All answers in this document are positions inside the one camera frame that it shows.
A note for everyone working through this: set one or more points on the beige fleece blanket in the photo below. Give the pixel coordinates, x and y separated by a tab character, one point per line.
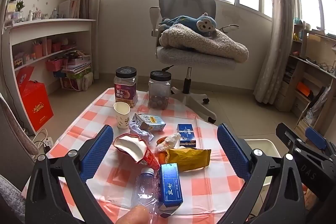
204	43

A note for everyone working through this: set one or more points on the silver wrapper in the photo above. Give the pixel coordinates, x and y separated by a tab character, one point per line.
139	132

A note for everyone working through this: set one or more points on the pink plastic basket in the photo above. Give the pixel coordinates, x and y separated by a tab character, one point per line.
54	65

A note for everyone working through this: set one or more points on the light blue milk carton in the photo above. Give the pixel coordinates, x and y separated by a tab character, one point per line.
151	123

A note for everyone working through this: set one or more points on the person's left hand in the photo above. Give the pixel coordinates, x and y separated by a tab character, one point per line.
132	216

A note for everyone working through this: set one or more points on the stack of papers and boxes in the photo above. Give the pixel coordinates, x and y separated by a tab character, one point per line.
76	71

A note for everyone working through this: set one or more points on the blue monkey plush toy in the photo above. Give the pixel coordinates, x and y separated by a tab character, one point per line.
204	24

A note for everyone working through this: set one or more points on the blue biscuit box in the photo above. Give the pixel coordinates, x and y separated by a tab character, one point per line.
187	134

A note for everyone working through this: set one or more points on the yellow snack packet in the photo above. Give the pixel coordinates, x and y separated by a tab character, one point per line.
191	158

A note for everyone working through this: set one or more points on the white power strip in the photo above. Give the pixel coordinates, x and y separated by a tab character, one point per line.
48	142

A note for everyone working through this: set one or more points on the white bookshelf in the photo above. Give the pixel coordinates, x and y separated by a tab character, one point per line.
52	27

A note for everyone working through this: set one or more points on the wooden shelf unit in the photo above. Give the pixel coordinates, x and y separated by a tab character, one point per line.
302	69

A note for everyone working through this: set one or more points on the grey office chair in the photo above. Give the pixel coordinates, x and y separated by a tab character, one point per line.
189	3

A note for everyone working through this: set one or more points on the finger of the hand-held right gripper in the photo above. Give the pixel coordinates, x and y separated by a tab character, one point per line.
287	136
316	138

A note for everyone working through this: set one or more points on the white tissue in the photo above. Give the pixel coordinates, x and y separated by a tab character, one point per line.
170	141

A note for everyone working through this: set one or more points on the red and white packet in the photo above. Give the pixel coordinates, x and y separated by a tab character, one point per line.
131	148

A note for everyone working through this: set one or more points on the clear jar of brown nuts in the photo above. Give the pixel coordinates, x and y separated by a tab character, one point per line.
158	98

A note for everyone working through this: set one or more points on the grey quilted cloth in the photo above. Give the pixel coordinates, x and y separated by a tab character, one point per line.
10	200

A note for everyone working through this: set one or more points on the white paper cup green print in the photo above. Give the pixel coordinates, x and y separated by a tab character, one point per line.
122	119

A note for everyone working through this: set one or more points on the white plastic bin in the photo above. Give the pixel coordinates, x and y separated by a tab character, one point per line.
265	146

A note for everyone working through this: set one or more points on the beige curtain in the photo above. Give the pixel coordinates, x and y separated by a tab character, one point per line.
275	43
90	3

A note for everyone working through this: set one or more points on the red gift bag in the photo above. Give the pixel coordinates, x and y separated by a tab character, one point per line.
35	100

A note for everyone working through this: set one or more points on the clear plastic bottle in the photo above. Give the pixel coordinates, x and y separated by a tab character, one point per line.
145	184

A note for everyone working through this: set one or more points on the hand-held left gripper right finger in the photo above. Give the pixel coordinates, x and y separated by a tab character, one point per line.
233	153

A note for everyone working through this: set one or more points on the orange peel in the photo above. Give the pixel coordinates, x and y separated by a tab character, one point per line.
161	140
162	157

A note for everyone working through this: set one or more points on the grey padded chair back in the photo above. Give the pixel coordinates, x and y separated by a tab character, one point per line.
15	124

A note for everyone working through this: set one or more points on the purple label cashew jar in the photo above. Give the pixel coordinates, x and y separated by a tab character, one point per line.
126	92

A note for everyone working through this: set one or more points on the tall blue carton box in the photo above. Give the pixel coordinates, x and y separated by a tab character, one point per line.
169	187

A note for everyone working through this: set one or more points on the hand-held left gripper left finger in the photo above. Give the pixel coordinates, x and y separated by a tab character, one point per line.
97	153

